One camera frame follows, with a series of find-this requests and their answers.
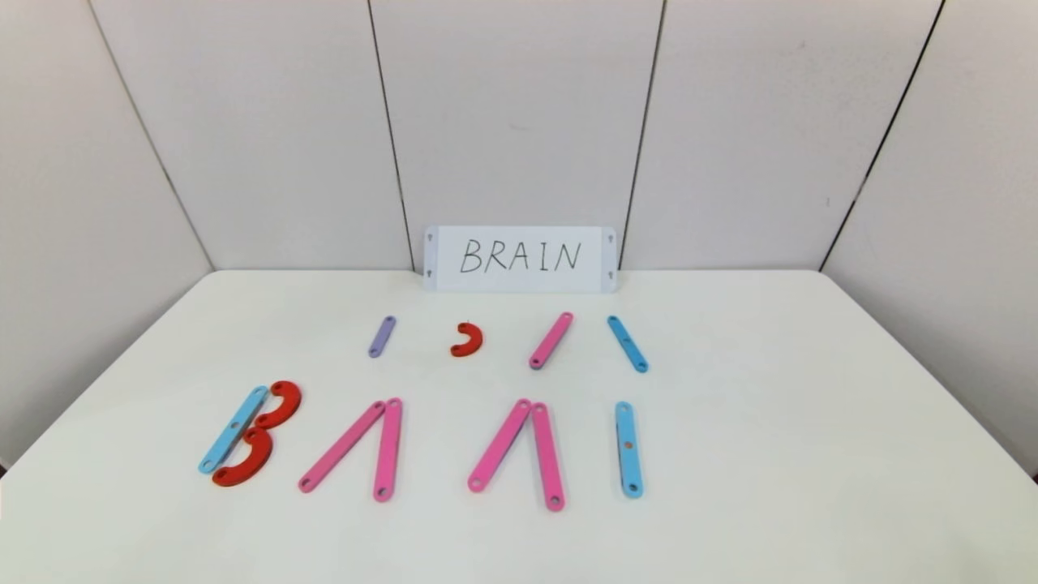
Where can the white BRAIN sign card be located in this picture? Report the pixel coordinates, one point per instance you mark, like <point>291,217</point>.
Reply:
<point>519,280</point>

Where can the large red arc piece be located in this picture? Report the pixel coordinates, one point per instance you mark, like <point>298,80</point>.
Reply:
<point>261,458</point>

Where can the blue bar with three holes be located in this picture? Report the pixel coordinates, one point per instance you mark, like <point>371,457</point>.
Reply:
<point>628,462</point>

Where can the small red arc piece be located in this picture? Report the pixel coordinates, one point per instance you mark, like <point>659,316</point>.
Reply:
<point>477,338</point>

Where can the short purple flat bar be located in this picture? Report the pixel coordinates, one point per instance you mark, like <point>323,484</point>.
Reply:
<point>382,337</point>

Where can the medium red arc piece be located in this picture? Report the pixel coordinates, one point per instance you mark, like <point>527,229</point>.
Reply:
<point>292,399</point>

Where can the short blue flat bar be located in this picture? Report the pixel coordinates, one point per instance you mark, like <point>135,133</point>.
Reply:
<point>628,344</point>

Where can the pink bar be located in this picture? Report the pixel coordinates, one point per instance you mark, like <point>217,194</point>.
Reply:
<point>547,456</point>
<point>551,341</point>
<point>388,448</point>
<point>499,445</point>
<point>341,446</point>

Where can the long blue flat bar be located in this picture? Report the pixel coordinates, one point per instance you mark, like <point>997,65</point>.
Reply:
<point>233,429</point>

